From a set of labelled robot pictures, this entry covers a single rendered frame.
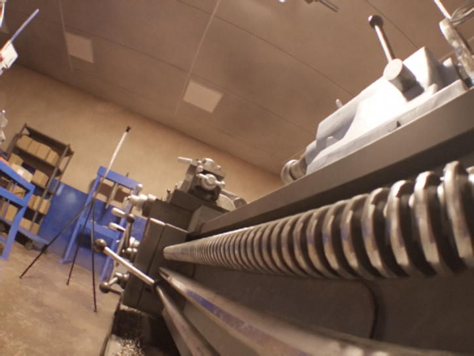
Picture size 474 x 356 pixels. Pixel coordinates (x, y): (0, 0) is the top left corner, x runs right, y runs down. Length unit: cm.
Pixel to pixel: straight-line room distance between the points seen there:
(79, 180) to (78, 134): 102
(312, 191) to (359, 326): 15
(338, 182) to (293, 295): 12
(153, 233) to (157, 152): 469
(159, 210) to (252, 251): 70
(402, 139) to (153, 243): 73
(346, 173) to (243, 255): 12
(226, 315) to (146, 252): 63
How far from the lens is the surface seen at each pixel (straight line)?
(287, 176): 86
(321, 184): 27
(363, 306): 21
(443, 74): 54
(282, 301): 29
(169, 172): 534
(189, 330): 32
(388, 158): 22
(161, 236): 82
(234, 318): 19
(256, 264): 19
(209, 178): 90
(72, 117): 598
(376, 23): 63
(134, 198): 101
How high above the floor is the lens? 68
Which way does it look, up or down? 23 degrees up
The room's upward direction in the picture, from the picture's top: 17 degrees clockwise
